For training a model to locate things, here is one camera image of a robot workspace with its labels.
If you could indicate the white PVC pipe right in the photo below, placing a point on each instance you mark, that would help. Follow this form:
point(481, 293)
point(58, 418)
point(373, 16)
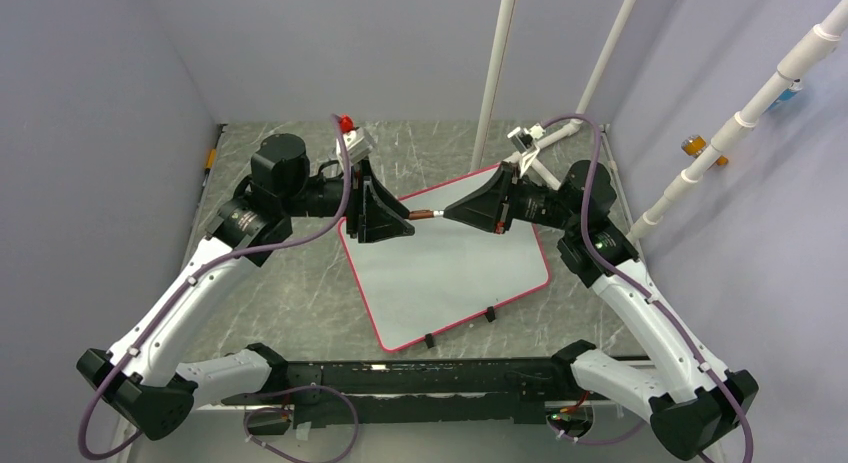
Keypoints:
point(818, 43)

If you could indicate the pink framed whiteboard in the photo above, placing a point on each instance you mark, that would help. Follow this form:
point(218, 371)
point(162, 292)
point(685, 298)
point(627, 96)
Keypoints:
point(444, 275)

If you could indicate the blue wall clip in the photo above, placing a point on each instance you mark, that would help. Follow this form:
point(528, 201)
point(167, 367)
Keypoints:
point(795, 87)

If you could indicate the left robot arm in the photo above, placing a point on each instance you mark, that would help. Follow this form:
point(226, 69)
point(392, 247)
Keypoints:
point(143, 375)

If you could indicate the brown marker cap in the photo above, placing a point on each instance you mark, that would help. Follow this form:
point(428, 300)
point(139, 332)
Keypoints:
point(421, 214)

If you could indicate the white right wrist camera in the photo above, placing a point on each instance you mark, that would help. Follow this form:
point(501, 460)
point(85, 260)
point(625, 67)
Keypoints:
point(525, 142)

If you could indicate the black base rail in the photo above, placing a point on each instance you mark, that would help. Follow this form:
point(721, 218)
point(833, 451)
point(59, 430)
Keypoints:
point(519, 390)

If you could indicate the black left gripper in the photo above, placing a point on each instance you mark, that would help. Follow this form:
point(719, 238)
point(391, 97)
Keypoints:
point(360, 173)

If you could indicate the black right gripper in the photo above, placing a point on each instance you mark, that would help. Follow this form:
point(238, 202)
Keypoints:
point(489, 206)

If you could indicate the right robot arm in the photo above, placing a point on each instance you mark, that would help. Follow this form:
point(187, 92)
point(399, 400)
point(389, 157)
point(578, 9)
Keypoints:
point(693, 399)

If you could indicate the orange wall knob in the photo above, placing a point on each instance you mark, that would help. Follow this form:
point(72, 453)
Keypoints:
point(694, 146)

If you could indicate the yellow black screwdriver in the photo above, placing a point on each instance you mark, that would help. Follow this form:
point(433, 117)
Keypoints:
point(211, 155)

